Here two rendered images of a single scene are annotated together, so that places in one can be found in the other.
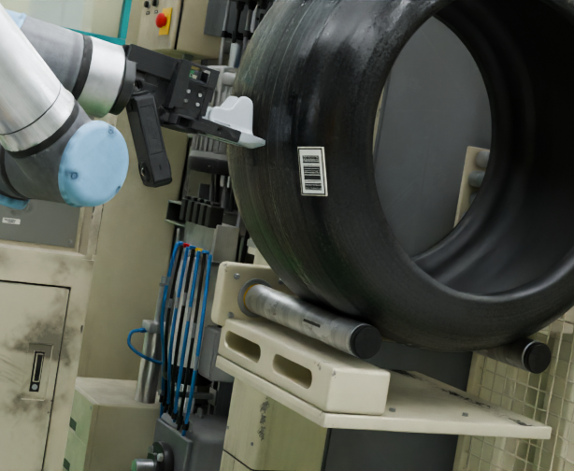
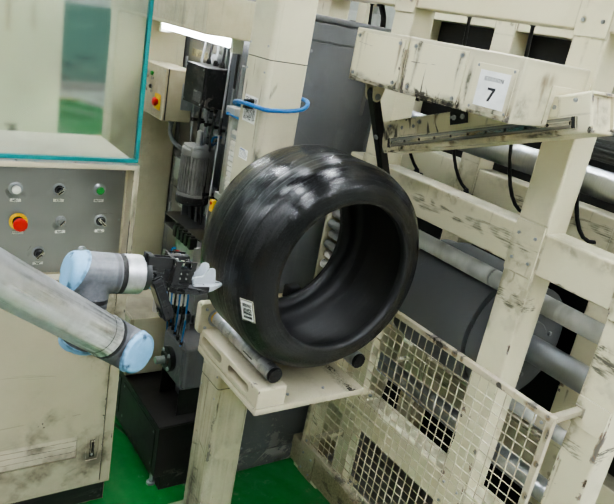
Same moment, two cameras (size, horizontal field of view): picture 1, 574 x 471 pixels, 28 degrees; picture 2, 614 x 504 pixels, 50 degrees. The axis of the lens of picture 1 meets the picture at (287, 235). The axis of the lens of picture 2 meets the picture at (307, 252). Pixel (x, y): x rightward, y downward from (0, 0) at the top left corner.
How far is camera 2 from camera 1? 0.68 m
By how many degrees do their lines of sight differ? 19
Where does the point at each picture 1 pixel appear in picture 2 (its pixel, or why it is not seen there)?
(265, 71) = (220, 244)
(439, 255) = (312, 290)
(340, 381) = (262, 395)
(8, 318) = not seen: hidden behind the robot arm
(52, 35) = (107, 266)
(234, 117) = (205, 279)
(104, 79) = (136, 283)
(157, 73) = (164, 267)
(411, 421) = (296, 403)
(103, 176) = (141, 359)
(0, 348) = not seen: hidden behind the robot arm
